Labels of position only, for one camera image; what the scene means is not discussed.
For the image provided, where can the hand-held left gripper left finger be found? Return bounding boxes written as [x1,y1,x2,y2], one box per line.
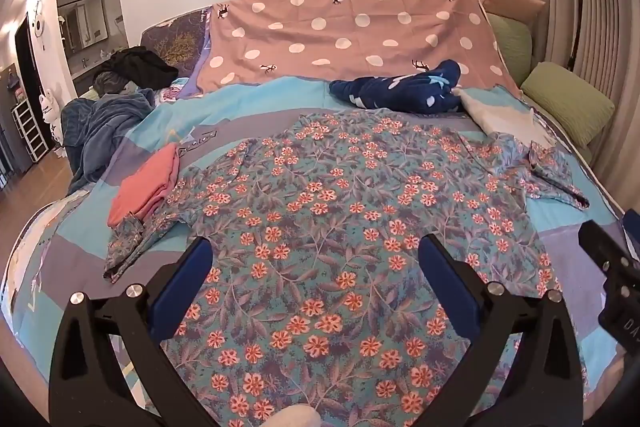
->
[48,236,216,427]

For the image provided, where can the large green pillow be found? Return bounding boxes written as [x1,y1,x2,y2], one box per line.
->
[520,62,616,152]

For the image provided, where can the folded pink clothes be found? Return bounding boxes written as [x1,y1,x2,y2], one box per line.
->
[107,143,181,228]

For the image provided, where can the white cat figure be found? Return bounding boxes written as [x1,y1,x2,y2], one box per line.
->
[40,89,63,152]

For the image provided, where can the beige curtain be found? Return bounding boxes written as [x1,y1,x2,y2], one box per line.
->
[515,0,640,228]

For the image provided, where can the small green pillow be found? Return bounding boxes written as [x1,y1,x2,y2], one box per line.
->
[487,14,533,82]

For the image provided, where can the black clothes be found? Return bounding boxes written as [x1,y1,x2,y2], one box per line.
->
[102,47,180,88]

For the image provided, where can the pink polka dot sheet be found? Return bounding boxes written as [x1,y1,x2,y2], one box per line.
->
[195,0,523,100]

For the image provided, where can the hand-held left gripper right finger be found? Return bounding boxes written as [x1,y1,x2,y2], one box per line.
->
[417,234,592,427]

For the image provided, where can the navy star print cloth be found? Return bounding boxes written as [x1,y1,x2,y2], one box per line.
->
[329,59,466,112]

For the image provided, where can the grey clothes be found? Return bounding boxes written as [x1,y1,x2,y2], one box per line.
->
[92,71,141,98]

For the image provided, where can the white shelf rack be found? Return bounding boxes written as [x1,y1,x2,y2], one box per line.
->
[10,99,51,165]

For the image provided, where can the blue blanket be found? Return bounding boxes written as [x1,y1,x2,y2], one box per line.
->
[60,88,161,192]

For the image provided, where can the white cloth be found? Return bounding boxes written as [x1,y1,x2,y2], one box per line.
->
[452,87,558,148]

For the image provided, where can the purple patterned pillow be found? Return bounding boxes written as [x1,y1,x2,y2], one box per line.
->
[140,7,213,78]

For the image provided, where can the teal floral shirt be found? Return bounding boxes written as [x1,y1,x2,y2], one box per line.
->
[103,109,591,427]

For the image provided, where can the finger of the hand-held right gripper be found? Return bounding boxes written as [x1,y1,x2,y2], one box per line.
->
[578,220,632,275]

